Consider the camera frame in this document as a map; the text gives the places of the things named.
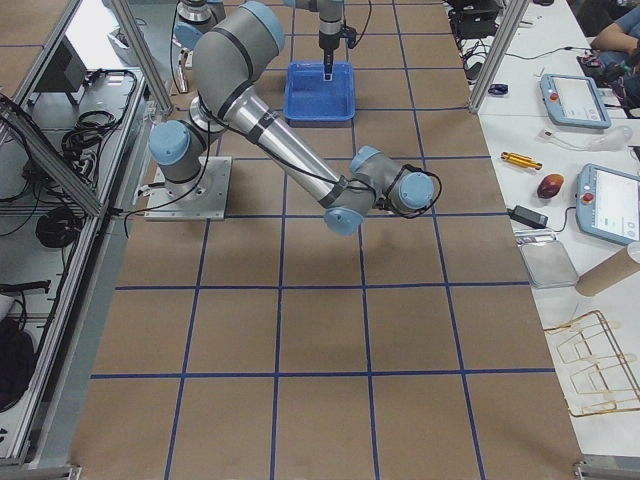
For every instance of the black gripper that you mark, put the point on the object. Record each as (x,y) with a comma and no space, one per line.
(328,43)

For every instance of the teach pendant near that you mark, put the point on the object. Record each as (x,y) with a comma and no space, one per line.
(607,204)

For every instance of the red fruit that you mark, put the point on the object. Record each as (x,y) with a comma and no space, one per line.
(550,186)

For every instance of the teach pendant far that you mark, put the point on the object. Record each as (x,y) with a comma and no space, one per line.
(573,101)

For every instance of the blue plastic tray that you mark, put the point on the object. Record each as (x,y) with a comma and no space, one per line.
(310,99)

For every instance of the gold wire rack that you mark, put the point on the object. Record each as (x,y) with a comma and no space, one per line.
(596,374)

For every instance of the small blue black device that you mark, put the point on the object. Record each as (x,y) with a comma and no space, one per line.
(498,89)

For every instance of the aluminium frame post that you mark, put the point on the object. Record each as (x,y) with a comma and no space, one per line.
(512,17)

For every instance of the person at table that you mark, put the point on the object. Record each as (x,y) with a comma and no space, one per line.
(620,36)

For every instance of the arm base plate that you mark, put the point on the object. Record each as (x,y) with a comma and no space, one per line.
(204,197)

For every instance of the brass cylinder tool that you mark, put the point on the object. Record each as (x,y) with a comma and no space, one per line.
(520,160)

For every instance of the teach pendant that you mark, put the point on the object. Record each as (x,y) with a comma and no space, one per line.
(573,101)
(607,204)

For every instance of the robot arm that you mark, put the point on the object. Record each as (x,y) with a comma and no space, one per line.
(227,61)
(331,23)

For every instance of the black power adapter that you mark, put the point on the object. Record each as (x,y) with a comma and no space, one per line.
(527,217)

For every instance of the metal tin box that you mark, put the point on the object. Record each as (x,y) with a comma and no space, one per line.
(546,259)

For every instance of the cardboard tube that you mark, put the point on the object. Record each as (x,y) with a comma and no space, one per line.
(610,271)

